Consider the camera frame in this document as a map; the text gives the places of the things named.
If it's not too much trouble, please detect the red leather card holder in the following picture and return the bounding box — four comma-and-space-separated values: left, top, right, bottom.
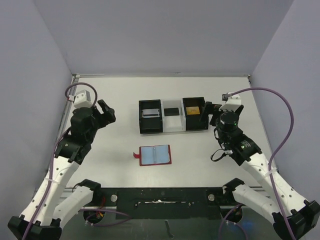
133, 144, 172, 167

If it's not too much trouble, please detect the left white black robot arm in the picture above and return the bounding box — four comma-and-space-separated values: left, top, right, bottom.
7, 99, 116, 240

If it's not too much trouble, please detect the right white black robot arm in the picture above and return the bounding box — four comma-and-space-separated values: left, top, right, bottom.
200, 101, 320, 240

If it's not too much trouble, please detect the gold VIP card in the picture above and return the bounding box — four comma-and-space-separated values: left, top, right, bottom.
185, 106, 201, 116

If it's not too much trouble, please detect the black card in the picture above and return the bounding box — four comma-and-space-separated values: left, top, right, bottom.
164, 107, 180, 117

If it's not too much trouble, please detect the right black bin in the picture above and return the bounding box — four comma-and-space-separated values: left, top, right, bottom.
182, 97, 209, 131

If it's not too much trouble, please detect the black bin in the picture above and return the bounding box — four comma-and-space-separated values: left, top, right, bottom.
182, 97, 209, 131
138, 99, 163, 134

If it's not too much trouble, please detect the white middle bin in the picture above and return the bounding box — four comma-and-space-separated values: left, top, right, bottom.
161, 98, 186, 133

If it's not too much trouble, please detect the left black bin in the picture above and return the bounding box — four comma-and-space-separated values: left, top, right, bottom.
138, 99, 163, 134

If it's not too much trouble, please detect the short black cable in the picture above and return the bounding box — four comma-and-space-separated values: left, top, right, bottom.
209, 148, 231, 163

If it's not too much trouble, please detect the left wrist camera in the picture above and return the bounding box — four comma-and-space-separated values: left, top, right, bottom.
73, 90, 92, 109

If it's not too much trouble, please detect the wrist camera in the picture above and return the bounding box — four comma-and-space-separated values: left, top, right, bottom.
73, 90, 92, 109
219, 92, 242, 112

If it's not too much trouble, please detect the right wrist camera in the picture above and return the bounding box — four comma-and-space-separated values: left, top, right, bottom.
219, 92, 242, 112

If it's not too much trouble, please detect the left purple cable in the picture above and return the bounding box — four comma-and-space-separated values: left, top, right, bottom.
22, 82, 132, 240

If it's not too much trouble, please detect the aluminium left rail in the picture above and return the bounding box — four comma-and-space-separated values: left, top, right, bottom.
45, 74, 80, 174

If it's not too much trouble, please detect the aluminium rail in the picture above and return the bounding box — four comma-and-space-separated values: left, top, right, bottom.
62, 186, 276, 201
45, 74, 80, 174

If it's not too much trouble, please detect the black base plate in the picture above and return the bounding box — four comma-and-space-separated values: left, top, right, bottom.
86, 187, 237, 220

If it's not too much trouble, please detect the aluminium front rail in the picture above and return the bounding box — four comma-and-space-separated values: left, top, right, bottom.
62, 186, 276, 201

